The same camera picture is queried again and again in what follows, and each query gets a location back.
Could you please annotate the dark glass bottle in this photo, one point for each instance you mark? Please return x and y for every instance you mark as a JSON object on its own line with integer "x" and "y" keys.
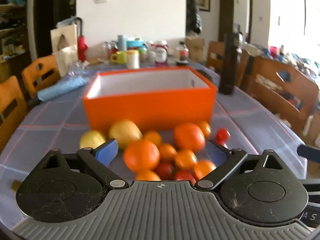
{"x": 182, "y": 53}

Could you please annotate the black thermos flask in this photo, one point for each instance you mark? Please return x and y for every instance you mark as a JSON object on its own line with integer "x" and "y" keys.
{"x": 228, "y": 65}

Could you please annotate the white yellow-lidded container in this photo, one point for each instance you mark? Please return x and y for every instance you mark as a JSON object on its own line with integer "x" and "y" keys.
{"x": 133, "y": 60}

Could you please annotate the red tomato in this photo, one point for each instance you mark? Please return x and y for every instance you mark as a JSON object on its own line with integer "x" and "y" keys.
{"x": 184, "y": 175}
{"x": 163, "y": 171}
{"x": 223, "y": 134}

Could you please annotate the tall light blue cup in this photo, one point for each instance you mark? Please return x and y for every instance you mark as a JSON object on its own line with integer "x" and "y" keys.
{"x": 121, "y": 42}

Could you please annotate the dark hanging jacket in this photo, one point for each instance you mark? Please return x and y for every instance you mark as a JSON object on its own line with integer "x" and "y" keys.
{"x": 193, "y": 15}

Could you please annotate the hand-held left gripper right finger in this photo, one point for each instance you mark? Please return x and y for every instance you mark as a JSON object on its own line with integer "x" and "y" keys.
{"x": 217, "y": 153}

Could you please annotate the blue folded umbrella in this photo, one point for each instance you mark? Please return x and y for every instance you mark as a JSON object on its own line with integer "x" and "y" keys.
{"x": 62, "y": 87}

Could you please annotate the green mug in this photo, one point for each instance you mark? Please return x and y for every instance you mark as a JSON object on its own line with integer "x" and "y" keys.
{"x": 120, "y": 57}

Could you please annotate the red-labelled supplement bottle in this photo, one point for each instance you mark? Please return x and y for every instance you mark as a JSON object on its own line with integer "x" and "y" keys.
{"x": 161, "y": 53}

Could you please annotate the brown cardboard box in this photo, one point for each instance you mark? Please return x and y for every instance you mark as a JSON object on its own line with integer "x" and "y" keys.
{"x": 196, "y": 50}

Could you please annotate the dark wooden shelf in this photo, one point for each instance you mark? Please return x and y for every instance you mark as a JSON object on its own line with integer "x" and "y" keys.
{"x": 12, "y": 30}

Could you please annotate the yellow lemon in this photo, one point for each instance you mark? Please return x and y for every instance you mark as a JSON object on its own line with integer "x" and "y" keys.
{"x": 91, "y": 140}
{"x": 125, "y": 133}

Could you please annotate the clear glass jar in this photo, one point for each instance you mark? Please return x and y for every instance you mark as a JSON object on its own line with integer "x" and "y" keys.
{"x": 108, "y": 48}

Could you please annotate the orange cardboard box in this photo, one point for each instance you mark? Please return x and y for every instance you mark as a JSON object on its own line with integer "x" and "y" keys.
{"x": 150, "y": 110}

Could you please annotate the white paper bag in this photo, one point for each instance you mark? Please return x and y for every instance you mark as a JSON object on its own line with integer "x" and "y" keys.
{"x": 65, "y": 40}

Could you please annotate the teal food container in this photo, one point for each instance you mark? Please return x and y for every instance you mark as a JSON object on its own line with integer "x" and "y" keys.
{"x": 135, "y": 43}

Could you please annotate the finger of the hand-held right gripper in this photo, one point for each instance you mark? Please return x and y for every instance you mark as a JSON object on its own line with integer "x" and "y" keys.
{"x": 310, "y": 153}

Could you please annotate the pile of colourful clutter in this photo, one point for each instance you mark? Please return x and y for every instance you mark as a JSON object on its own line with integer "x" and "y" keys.
{"x": 292, "y": 57}

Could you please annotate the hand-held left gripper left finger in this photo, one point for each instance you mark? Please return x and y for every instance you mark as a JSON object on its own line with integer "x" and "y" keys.
{"x": 108, "y": 152}

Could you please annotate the blue checked tablecloth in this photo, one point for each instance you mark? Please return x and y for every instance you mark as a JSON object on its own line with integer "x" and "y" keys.
{"x": 50, "y": 120}

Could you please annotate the pile of small tangerines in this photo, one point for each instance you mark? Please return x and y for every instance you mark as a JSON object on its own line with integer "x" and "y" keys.
{"x": 167, "y": 152}

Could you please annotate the red umbrella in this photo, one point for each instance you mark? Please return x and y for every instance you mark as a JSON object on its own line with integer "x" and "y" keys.
{"x": 81, "y": 45}

